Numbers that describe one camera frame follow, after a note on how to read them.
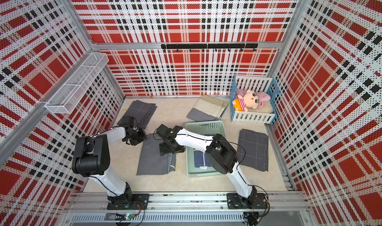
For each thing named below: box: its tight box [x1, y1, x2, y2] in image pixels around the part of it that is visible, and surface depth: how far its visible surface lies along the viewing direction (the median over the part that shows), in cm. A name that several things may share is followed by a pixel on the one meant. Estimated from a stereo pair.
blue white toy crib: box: [229, 74, 280, 126], surface depth 104 cm
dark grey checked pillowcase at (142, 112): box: [123, 100, 158, 130], surface depth 114 cm
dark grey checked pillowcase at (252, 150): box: [236, 128, 269, 172], surface depth 95 cm
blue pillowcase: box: [193, 149, 214, 168], surface depth 88 cm
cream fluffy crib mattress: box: [246, 99, 274, 114], surface depth 104 cm
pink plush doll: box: [232, 88, 272, 113], surface depth 100 cm
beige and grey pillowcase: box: [186, 95, 230, 122], surface depth 113 cm
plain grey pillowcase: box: [136, 133, 177, 176], surface depth 87 cm
